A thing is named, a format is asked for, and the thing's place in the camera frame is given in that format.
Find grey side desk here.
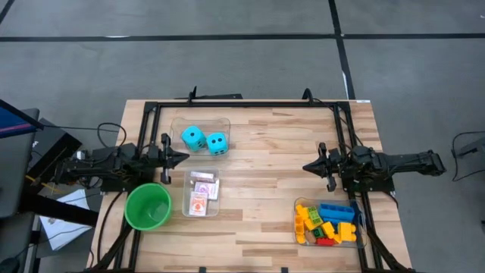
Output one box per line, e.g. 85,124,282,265
0,108,41,221

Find black rear bracket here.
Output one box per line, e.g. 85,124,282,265
176,85,244,102

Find black computer case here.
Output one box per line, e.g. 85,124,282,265
28,117,83,183

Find white paper sheets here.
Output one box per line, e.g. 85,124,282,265
39,188,95,252

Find lime green building brick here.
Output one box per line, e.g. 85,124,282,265
306,206,324,225

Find monitor with blue screen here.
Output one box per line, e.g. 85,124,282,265
0,98,45,140

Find pink playing card deck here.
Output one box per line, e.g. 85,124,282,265
194,180,221,202

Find clear rounded plastic bin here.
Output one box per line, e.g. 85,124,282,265
292,196,368,249

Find black floor cable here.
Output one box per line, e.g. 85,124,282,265
441,130,485,182

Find tall clear plastic container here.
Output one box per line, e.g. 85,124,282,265
182,168,221,218

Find large yellow building block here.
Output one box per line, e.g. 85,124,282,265
337,221,358,243

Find orange playing card deck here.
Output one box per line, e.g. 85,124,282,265
188,191,209,218

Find black floor beam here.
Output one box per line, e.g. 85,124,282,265
18,193,100,228

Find teal foam die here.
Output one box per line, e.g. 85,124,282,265
205,131,230,157
180,125,208,152

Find large blue building block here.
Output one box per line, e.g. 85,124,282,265
318,202,357,223

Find black metal table frame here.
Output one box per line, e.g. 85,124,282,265
128,99,380,273

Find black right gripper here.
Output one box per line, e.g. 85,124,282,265
302,142,345,193

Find grey floor device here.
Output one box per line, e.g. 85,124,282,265
454,136,485,161

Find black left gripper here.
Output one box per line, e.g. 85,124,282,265
146,132,190,186

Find green plastic bucket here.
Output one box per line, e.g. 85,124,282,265
124,182,174,232

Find wide clear handled bin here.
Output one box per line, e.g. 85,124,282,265
168,116,232,158

